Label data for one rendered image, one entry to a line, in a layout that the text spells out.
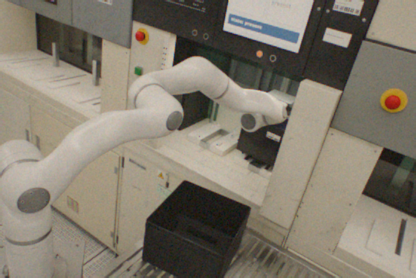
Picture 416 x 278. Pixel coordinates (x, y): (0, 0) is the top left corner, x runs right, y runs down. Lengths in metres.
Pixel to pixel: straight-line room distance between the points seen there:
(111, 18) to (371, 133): 1.12
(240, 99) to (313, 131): 0.26
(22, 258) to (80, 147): 0.35
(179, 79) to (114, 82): 0.70
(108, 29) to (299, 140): 0.94
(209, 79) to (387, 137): 0.55
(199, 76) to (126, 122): 0.25
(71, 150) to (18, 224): 0.24
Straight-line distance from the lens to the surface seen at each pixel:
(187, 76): 1.01
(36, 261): 1.11
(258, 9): 1.21
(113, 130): 0.94
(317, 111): 1.12
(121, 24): 1.57
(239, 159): 1.60
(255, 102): 1.18
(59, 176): 0.91
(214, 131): 1.79
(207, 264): 1.12
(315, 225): 1.35
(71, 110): 1.99
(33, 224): 1.03
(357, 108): 1.14
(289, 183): 1.24
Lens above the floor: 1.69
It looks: 28 degrees down
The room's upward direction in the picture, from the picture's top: 12 degrees clockwise
